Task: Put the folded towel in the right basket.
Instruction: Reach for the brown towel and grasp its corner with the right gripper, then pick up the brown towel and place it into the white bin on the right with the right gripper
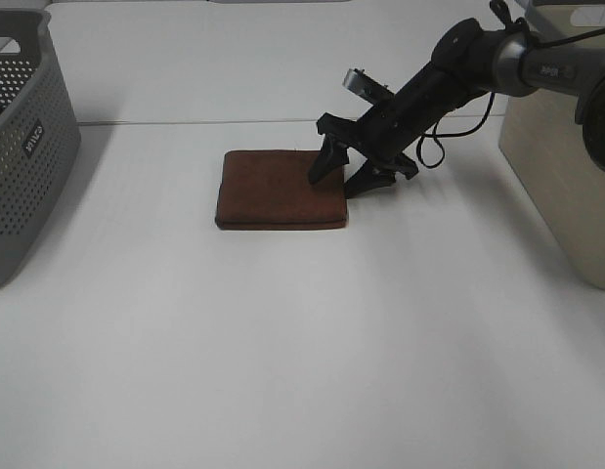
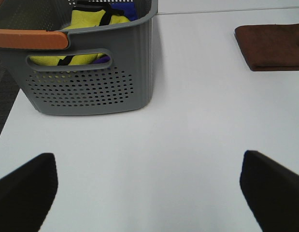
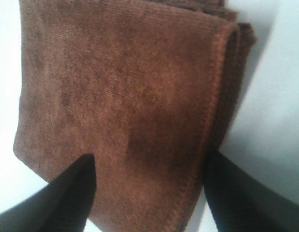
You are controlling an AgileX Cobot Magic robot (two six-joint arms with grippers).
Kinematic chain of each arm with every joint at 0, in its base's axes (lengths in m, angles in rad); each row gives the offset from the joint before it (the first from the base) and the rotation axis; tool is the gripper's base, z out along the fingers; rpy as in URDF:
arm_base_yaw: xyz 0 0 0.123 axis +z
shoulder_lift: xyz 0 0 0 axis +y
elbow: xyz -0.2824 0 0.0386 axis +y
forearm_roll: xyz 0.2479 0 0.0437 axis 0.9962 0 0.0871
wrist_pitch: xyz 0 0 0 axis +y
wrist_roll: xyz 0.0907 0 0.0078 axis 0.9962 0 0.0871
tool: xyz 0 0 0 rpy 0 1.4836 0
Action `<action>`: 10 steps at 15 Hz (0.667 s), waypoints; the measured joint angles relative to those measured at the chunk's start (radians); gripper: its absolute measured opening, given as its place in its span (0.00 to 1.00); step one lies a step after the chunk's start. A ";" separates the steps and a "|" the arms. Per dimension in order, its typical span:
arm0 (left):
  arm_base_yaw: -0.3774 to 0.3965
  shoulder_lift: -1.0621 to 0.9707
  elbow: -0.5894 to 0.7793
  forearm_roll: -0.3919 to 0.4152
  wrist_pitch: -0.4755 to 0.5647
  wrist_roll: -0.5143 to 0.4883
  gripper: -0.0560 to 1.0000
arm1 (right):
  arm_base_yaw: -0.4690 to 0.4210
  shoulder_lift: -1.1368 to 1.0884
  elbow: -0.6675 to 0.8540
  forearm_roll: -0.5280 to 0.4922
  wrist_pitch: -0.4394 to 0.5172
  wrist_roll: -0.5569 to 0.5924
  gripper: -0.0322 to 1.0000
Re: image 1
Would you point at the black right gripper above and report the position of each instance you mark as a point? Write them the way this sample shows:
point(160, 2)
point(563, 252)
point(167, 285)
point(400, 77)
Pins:
point(385, 130)

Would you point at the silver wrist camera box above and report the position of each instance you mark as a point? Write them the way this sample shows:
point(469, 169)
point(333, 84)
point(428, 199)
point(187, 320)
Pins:
point(363, 86)

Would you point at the brown towel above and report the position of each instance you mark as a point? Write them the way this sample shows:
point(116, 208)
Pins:
point(268, 190)

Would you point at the beige plastic storage bin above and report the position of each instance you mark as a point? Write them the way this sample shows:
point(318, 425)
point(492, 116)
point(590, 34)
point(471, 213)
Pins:
point(544, 146)

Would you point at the black label on basket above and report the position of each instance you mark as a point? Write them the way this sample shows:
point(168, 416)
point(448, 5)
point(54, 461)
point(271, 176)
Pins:
point(32, 140)

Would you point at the grey perforated plastic basket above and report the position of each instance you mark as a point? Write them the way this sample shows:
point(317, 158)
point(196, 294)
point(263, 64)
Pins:
point(32, 88)

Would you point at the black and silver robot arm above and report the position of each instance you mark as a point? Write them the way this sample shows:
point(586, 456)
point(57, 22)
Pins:
point(467, 63)

